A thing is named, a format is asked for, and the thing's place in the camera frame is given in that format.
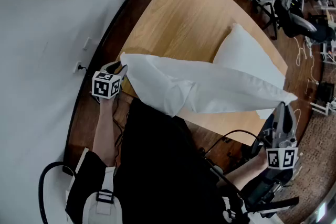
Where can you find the white wall outlet with plug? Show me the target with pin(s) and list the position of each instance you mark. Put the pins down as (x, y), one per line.
(78, 66)

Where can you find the white pillowcase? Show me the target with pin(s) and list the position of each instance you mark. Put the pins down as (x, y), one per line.
(210, 86)

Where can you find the grey and black office chair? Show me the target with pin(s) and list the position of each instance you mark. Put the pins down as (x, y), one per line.
(291, 21)

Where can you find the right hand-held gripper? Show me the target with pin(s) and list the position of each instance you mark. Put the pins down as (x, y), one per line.
(282, 158)

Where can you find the black box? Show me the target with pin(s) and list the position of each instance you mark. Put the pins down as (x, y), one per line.
(325, 91)

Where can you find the small white stand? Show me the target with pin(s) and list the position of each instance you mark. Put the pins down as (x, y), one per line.
(323, 108)

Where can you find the white wall plate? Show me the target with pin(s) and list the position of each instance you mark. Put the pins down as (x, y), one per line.
(87, 43)

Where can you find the person's right forearm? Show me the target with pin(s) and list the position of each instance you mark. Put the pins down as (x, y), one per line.
(246, 170)

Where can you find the person's black shirt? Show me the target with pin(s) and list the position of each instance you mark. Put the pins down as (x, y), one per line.
(162, 165)

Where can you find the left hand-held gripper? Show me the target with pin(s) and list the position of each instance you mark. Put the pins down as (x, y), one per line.
(101, 87)

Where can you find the person's left forearm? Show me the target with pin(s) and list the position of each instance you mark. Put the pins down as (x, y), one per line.
(105, 133)

